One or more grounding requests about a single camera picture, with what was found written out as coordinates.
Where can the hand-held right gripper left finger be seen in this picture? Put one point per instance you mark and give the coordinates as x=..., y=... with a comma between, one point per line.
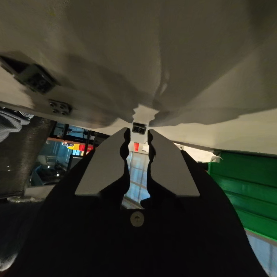
x=101, y=164

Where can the grey knitted cloth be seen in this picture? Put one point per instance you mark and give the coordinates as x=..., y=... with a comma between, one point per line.
x=10, y=123

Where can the metal screw plate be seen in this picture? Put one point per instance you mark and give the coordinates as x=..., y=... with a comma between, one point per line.
x=60, y=107

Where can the dark desk bracket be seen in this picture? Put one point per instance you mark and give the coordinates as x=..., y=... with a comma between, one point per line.
x=34, y=76
x=140, y=128

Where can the green ribbed bin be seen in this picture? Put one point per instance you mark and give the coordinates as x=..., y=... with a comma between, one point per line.
x=248, y=186

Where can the red plastic cup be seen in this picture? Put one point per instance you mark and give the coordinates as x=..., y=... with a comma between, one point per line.
x=136, y=147

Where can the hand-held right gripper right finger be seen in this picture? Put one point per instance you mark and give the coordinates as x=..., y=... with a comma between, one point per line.
x=171, y=168

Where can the white desk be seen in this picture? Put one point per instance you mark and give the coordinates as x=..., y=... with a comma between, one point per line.
x=134, y=43

